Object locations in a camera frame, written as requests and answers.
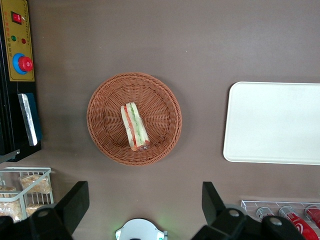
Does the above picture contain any clear acrylic bottle rack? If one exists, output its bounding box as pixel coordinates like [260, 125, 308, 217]
[240, 199, 320, 240]

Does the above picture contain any cream plastic tray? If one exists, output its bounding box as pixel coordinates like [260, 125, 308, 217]
[222, 81, 320, 166]

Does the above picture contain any black sealing machine yellow panel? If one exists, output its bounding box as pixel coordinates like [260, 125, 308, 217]
[0, 0, 43, 163]

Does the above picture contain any brown round wicker basket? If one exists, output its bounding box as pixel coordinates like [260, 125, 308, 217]
[86, 72, 183, 167]

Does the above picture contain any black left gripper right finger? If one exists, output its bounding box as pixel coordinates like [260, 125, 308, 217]
[191, 181, 307, 240]

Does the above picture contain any red cola bottle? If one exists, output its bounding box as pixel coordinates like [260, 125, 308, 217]
[278, 205, 320, 240]
[256, 206, 276, 222]
[304, 204, 320, 230]

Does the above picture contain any clear bag of crackers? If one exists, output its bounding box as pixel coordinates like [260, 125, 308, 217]
[0, 185, 17, 198]
[0, 199, 23, 222]
[25, 203, 46, 217]
[19, 174, 53, 195]

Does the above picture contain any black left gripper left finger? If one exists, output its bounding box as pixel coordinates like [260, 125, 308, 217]
[0, 181, 90, 240]

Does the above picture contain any triangle sandwich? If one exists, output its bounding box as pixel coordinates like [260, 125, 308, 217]
[120, 101, 151, 152]

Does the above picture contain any white wire rack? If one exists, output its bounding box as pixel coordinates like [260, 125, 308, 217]
[0, 166, 55, 223]

